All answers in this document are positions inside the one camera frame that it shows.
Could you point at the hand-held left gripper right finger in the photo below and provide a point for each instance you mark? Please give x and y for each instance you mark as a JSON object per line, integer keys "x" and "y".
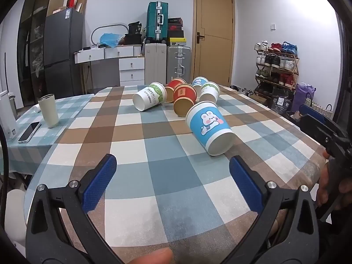
{"x": 246, "y": 181}

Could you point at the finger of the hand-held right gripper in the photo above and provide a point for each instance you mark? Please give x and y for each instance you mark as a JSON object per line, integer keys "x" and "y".
{"x": 313, "y": 128}
{"x": 313, "y": 111}

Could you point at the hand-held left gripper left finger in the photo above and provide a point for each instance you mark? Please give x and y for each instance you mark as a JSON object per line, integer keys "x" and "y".
{"x": 100, "y": 181}

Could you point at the blue bunny paper cup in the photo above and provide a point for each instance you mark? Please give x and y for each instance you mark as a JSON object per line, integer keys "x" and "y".
{"x": 209, "y": 123}

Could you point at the white green-rim paper cup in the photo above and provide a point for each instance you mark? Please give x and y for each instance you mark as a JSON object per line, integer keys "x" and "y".
{"x": 209, "y": 91}

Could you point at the white green-print paper cup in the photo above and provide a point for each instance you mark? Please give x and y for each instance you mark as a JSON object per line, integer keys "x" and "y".
{"x": 151, "y": 95}

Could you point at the red brown paper cup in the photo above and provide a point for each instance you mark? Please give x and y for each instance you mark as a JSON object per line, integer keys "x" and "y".
{"x": 184, "y": 97}

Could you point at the small blue paper cup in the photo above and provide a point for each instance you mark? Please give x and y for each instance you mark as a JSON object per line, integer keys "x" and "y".
{"x": 199, "y": 82}

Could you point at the person's right hand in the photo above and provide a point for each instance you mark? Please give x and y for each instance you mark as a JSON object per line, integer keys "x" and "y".
{"x": 323, "y": 181}

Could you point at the person's left hand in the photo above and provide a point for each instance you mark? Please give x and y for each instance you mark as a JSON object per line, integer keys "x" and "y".
{"x": 154, "y": 257}

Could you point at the woven basket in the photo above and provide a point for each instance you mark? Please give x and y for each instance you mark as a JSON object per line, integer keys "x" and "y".
{"x": 316, "y": 106}

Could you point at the purple bag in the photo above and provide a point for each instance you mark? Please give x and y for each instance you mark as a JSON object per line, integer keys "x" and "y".
{"x": 302, "y": 96}

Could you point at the black plastic bag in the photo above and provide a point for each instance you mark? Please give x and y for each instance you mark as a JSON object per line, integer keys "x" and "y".
{"x": 280, "y": 101}

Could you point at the wooden shoe rack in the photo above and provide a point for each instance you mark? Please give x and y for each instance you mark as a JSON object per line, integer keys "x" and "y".
{"x": 295, "y": 66}

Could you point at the rows of shoes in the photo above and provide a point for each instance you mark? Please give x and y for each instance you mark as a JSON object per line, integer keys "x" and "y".
{"x": 275, "y": 63}

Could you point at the brown blue checked tablecloth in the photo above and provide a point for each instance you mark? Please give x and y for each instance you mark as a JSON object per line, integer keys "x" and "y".
{"x": 165, "y": 176}

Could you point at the shoes on floor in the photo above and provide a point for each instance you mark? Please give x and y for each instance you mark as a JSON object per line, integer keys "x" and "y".
{"x": 244, "y": 90}

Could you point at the light blue checked tablecloth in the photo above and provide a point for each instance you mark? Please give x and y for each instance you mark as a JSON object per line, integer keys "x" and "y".
{"x": 71, "y": 107}

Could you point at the smartphone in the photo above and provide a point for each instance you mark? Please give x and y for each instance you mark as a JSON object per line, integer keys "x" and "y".
{"x": 29, "y": 132}

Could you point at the cream tumbler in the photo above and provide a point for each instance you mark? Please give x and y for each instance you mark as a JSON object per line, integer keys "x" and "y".
{"x": 49, "y": 110}

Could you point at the small white object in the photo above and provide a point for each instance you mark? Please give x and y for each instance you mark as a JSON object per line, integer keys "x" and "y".
{"x": 37, "y": 109}

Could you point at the white appliance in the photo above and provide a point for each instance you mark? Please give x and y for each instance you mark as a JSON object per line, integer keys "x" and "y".
{"x": 7, "y": 115}

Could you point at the white drawer unit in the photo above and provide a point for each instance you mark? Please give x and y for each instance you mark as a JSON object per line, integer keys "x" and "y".
{"x": 131, "y": 70}

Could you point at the white desk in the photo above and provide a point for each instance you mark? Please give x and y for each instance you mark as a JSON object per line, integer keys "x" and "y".
{"x": 104, "y": 53}

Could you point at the white suitcase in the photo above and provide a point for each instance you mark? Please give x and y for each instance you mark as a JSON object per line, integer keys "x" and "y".
{"x": 155, "y": 63}

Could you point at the wooden door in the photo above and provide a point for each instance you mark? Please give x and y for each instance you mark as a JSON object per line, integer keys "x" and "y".
{"x": 217, "y": 19}

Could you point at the grey refrigerator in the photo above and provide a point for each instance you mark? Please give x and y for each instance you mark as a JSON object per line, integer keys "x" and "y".
{"x": 63, "y": 49}

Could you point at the silver suitcase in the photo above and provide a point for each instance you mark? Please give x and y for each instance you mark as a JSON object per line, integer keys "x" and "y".
{"x": 178, "y": 60}

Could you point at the blue plastic bag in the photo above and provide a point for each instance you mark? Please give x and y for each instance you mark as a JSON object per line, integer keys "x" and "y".
{"x": 110, "y": 40}

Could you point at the oval mirror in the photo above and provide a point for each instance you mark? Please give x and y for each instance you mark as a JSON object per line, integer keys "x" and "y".
{"x": 95, "y": 33}

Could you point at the black glass cabinet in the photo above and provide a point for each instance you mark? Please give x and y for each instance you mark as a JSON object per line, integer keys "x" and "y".
{"x": 30, "y": 46}

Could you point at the yellow black shoe box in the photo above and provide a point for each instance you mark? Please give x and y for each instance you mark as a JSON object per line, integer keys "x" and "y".
{"x": 176, "y": 41}

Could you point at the dark red shoe box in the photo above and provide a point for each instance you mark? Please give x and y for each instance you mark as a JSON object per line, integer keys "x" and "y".
{"x": 175, "y": 27}

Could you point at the teal suitcase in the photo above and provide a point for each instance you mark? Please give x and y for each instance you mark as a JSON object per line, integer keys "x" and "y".
{"x": 156, "y": 22}

